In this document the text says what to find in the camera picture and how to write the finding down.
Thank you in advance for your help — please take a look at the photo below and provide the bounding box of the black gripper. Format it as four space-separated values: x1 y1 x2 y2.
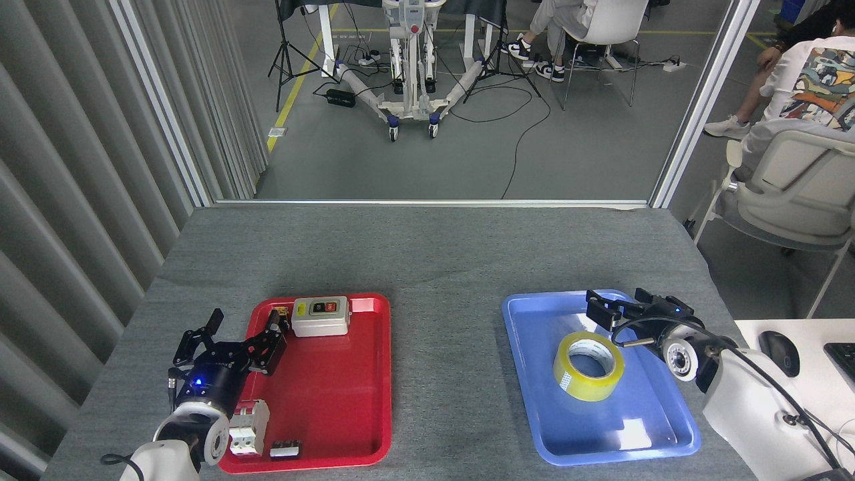
586 287 706 349
172 308 290 416

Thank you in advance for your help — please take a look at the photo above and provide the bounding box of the yellow tape roll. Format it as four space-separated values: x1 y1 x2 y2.
552 331 625 402

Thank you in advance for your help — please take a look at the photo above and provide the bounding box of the white circuit breaker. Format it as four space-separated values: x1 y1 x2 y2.
229 399 271 457

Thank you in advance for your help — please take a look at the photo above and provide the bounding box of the red plastic tray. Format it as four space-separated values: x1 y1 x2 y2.
218 293 392 474

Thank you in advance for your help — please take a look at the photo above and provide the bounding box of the blue plastic tray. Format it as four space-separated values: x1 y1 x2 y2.
502 289 702 466

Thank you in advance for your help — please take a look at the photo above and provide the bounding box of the black computer mouse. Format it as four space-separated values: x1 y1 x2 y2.
758 331 801 379

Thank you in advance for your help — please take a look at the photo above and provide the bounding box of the grey office chair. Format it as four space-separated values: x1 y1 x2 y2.
688 119 855 319

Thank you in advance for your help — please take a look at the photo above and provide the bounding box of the silver crossbar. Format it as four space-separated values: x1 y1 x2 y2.
214 199 650 208

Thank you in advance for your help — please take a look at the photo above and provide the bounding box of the black keyboard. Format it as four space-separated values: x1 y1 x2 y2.
824 342 855 391

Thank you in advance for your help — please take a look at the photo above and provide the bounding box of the white desk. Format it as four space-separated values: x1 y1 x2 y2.
735 319 855 478

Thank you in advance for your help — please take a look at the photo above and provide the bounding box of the person with bare legs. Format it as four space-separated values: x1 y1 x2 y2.
703 0 839 141

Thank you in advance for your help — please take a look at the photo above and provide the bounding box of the black tripod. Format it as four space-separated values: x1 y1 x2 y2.
268 0 335 113
463 0 543 104

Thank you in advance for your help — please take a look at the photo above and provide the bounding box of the white chair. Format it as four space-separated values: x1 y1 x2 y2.
551 0 652 111

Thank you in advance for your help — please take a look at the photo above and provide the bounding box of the white wheeled stand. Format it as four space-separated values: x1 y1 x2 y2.
334 0 485 142

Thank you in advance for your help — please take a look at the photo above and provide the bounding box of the person on grey chair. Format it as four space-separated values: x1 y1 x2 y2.
758 20 855 134

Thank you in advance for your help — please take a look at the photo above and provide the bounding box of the person on white chair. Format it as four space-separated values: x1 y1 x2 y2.
501 0 599 84

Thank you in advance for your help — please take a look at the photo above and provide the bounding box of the blue bin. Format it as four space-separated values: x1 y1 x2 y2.
778 0 811 26

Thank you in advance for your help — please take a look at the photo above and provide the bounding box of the grey switch box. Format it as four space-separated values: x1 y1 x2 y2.
291 297 351 337

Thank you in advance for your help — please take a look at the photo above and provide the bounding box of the black floor cable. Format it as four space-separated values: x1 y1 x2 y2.
448 67 552 200

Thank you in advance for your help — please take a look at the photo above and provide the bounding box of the silver post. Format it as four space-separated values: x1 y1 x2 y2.
110 0 214 208
649 0 762 209

